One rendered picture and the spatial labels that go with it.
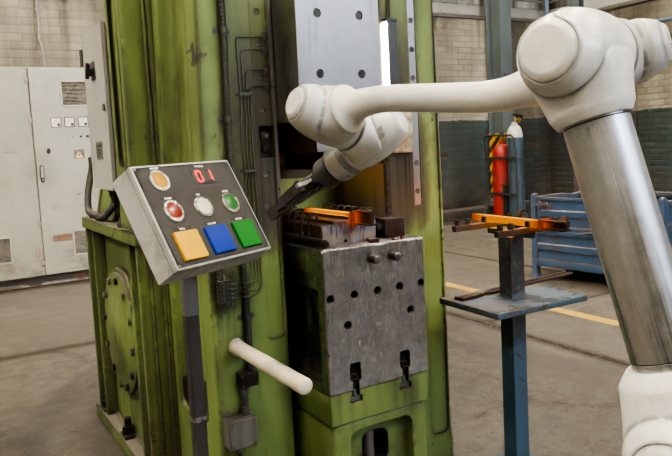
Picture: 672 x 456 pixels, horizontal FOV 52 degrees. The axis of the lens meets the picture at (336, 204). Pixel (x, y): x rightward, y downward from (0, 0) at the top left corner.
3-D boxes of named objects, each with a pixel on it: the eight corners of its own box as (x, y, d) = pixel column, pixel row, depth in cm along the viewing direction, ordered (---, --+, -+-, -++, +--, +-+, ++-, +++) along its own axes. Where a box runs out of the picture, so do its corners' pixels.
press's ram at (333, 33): (404, 117, 224) (399, -8, 220) (300, 121, 204) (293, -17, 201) (337, 124, 260) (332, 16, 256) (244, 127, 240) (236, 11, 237)
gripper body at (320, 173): (331, 182, 158) (304, 202, 163) (351, 179, 165) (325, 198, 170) (317, 154, 159) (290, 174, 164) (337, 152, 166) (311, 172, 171)
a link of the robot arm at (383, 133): (362, 143, 165) (323, 124, 157) (410, 106, 157) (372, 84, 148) (371, 179, 160) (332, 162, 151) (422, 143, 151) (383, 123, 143)
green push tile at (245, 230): (263, 242, 182) (251, 218, 183) (244, 247, 176) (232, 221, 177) (258, 245, 183) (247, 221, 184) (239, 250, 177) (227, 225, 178)
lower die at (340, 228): (376, 239, 220) (374, 213, 220) (322, 247, 210) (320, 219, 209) (312, 229, 256) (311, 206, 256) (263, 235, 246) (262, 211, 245)
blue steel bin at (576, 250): (717, 280, 541) (717, 189, 534) (665, 297, 494) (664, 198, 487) (583, 263, 637) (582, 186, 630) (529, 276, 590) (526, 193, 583)
